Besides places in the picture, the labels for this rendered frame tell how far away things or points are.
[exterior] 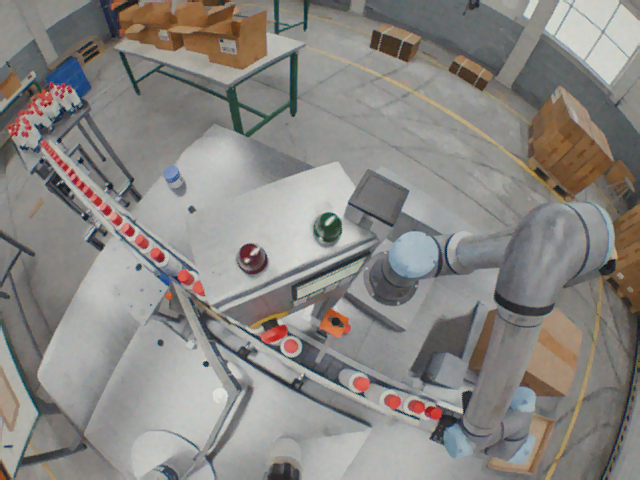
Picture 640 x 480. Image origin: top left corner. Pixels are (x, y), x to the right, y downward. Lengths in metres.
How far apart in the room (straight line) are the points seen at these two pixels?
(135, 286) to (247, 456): 0.58
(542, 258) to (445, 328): 0.69
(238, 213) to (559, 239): 0.36
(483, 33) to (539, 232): 5.19
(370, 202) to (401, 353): 0.74
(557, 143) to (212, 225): 3.47
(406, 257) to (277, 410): 0.56
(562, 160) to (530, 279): 3.33
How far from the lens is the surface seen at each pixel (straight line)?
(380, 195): 0.24
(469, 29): 5.49
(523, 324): 0.39
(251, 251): 0.21
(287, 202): 0.25
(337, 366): 0.82
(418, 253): 0.67
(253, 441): 0.87
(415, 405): 0.67
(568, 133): 3.47
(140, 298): 0.66
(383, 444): 0.96
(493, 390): 0.46
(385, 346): 0.90
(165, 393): 0.92
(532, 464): 1.46
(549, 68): 5.54
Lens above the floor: 1.69
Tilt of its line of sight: 65 degrees down
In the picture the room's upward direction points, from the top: 11 degrees clockwise
